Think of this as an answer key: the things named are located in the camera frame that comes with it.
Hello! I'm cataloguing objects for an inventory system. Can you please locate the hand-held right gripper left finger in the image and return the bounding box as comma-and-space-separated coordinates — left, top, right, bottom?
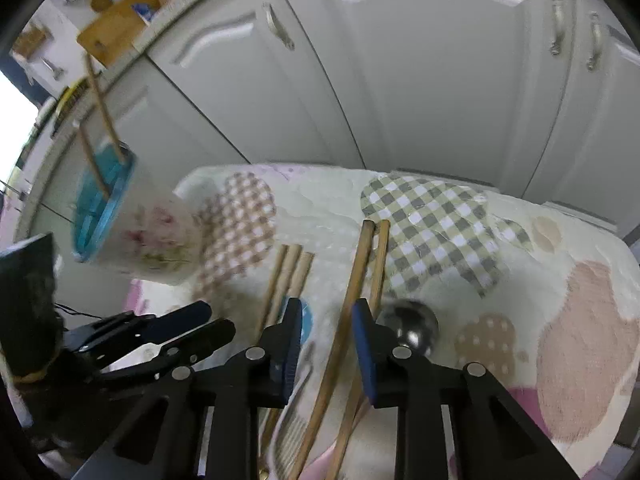
70, 297, 305, 480

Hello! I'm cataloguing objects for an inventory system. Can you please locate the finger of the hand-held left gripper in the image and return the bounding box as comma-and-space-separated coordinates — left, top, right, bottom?
95, 318, 237, 387
64, 301, 215, 356

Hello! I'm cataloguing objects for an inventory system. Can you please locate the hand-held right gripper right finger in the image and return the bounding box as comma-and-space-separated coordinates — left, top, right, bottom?
351, 299, 583, 480

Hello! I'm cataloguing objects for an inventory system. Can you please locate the long brown wooden chopstick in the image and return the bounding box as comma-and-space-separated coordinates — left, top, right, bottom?
289, 219, 376, 480
325, 219, 392, 480

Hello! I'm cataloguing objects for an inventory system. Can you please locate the metal ladle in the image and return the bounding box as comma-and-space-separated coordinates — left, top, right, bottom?
375, 299, 441, 357

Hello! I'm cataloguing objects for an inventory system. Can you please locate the floral cup with blue inside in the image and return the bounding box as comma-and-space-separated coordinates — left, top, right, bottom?
70, 141, 203, 286

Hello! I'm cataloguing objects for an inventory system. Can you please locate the patchwork print quilt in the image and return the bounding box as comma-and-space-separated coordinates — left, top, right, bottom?
0, 161, 640, 480

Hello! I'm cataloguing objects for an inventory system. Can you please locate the white cabinet door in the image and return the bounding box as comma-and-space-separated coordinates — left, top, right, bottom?
145, 0, 363, 167
520, 0, 640, 226
15, 57, 248, 266
267, 0, 578, 186

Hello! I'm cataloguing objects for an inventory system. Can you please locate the metal peeler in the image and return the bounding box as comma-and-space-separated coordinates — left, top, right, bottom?
39, 56, 67, 82

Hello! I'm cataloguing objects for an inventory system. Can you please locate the wooden cutting board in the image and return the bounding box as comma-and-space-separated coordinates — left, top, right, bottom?
76, 0, 162, 69

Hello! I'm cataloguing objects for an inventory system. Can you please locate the blue and white packet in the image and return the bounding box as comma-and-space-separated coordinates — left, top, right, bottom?
131, 2, 162, 27

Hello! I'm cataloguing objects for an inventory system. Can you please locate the wooden wall chopstick basket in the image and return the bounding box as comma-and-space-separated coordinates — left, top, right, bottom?
12, 26, 54, 60

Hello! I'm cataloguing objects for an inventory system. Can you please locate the metal cabinet handle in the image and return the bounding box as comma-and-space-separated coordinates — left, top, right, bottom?
263, 3, 297, 52
548, 0, 567, 57
585, 11, 602, 72

